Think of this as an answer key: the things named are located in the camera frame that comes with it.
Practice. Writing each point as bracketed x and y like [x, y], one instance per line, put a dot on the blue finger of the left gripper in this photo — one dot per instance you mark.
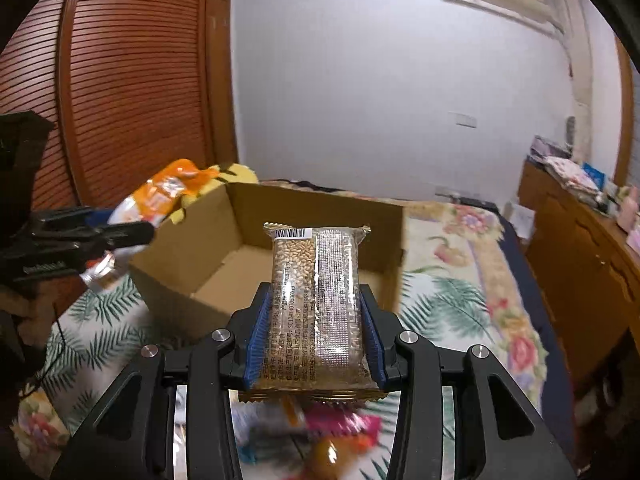
[98, 217]
[124, 235]

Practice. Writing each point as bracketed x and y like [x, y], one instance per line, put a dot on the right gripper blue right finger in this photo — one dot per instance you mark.
[372, 342]

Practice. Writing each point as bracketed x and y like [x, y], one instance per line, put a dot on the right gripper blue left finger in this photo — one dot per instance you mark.
[259, 330]

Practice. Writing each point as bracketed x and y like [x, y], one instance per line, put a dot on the orange white snack pack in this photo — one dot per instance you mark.
[155, 200]

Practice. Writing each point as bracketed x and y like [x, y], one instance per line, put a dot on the clear grain bar pack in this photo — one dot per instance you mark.
[314, 341]

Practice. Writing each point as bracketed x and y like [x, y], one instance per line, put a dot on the pink chicken leg pack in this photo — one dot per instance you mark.
[339, 437]

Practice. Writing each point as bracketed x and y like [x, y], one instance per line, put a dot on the blue foil snack pack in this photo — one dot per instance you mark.
[258, 425]

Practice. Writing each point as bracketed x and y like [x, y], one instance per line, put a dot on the brown cardboard box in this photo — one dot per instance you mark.
[196, 273]

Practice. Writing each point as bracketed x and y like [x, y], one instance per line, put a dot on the palm leaf bed cover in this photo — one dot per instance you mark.
[99, 334]

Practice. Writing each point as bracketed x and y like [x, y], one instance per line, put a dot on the floral bed sheet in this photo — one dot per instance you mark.
[453, 273]

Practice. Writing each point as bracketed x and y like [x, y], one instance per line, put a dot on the yellow plush toy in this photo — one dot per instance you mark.
[220, 179]

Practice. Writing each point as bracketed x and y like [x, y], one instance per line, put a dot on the wooden louvered wardrobe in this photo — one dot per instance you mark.
[129, 86]

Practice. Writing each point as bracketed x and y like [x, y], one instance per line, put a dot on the wooden sideboard cabinet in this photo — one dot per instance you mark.
[587, 272]

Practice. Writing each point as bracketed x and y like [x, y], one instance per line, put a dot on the folded floral cloth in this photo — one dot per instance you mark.
[570, 175]

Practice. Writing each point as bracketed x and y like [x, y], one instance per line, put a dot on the pink vase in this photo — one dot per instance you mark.
[627, 215]

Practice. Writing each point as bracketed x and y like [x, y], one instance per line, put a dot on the beige floral curtain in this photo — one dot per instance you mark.
[576, 41]

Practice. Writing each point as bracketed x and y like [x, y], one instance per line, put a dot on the white wall switch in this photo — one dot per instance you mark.
[465, 121]

